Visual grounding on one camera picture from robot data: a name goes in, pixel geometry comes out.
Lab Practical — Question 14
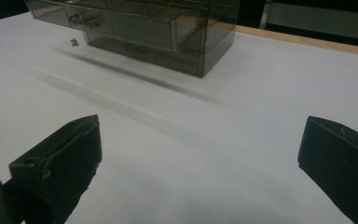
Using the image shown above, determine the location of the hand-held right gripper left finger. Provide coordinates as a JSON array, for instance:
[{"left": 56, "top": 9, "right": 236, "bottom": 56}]
[{"left": 8, "top": 114, "right": 103, "bottom": 224}]

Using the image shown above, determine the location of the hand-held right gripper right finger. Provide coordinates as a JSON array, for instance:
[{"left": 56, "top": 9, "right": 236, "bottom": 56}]
[{"left": 296, "top": 115, "right": 358, "bottom": 224}]

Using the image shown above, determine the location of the grey background panel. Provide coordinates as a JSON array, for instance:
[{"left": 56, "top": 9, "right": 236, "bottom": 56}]
[{"left": 260, "top": 0, "right": 358, "bottom": 43}]

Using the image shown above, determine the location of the open smoky transparent drawer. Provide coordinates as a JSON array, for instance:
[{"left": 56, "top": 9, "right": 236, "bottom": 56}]
[{"left": 23, "top": 0, "right": 211, "bottom": 52}]

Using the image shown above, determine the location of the smoky transparent drawer cabinet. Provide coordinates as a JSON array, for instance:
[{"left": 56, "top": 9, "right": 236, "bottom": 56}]
[{"left": 83, "top": 0, "right": 241, "bottom": 78}]

